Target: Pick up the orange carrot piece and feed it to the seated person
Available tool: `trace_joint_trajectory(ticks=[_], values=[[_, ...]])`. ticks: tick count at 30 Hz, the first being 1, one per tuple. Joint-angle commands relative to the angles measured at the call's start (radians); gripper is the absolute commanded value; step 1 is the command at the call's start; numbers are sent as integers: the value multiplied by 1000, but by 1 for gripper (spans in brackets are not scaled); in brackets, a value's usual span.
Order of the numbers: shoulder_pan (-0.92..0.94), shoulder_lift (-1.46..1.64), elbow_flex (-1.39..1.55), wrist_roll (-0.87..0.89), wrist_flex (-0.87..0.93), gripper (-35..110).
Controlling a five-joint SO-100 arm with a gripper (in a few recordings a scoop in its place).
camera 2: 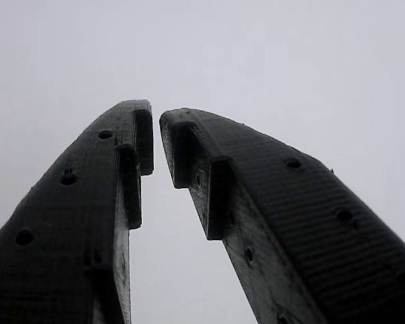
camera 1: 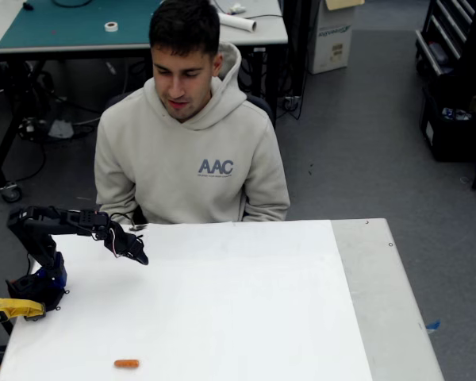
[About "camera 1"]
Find large white paper sheet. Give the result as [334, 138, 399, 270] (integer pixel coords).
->
[0, 219, 374, 381]

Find manila folder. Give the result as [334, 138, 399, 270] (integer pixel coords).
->
[324, 0, 365, 11]

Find green cutting mat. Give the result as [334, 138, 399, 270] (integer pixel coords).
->
[0, 0, 163, 49]

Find black storage crate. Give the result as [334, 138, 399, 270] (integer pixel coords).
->
[419, 87, 476, 163]

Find white cardboard box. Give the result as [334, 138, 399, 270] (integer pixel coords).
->
[307, 0, 358, 75]

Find black tool drawer cabinet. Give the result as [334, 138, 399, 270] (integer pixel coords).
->
[415, 0, 476, 76]

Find man in beige hoodie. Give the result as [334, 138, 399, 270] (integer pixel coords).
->
[94, 0, 291, 225]

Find white debris on floor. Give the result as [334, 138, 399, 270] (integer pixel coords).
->
[47, 118, 75, 139]

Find rolled white paper tube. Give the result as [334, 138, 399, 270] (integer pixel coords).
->
[217, 12, 258, 33]

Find grey workbench with black legs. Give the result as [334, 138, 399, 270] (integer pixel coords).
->
[0, 0, 302, 204]

